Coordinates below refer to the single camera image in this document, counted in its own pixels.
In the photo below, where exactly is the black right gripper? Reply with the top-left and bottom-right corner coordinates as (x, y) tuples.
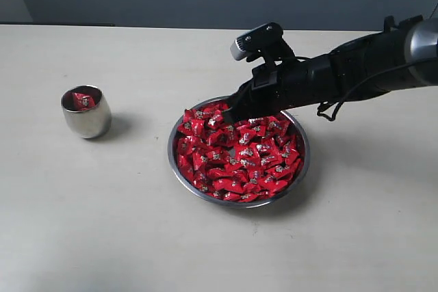
(222, 54), (342, 123)

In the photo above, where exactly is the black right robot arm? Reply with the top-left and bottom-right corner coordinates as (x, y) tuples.
(223, 16), (437, 122)

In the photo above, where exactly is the pile of red candies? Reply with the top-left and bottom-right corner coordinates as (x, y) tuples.
(175, 100), (305, 203)

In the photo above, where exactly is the round steel bowl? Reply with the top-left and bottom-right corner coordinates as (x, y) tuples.
(167, 94), (311, 209)

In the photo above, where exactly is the steel cup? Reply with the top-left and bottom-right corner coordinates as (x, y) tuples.
(60, 85), (112, 139)

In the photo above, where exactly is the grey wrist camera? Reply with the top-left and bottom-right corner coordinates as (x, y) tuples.
(230, 22), (296, 64)

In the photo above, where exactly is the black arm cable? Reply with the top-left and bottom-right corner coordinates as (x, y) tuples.
(316, 57), (438, 122)

